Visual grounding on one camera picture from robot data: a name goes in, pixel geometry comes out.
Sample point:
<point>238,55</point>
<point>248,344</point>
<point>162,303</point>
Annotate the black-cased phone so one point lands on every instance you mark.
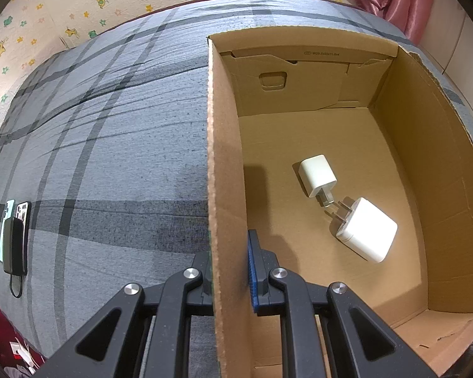
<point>23,210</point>

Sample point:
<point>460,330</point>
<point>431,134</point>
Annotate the red cloth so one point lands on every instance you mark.
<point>0,319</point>

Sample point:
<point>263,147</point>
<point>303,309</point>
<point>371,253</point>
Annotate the cardboard box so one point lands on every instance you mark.
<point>339,134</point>

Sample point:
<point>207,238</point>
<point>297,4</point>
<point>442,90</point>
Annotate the pink satin curtain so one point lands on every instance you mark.
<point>402,0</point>

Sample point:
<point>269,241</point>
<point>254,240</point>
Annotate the teal phone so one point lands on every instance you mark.
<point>8,209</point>

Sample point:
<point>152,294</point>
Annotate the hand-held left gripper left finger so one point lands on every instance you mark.
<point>189,283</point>

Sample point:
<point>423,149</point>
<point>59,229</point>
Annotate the black power bank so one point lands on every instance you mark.
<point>15,246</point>

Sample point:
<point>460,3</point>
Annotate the small white charger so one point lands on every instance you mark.
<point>317,175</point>

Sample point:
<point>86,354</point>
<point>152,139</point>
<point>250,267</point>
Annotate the white wardrobe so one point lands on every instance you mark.
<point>469,67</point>

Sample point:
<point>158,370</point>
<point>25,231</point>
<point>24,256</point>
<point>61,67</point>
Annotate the large white charger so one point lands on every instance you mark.
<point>364,230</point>

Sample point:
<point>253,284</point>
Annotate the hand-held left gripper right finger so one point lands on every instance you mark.
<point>254,271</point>

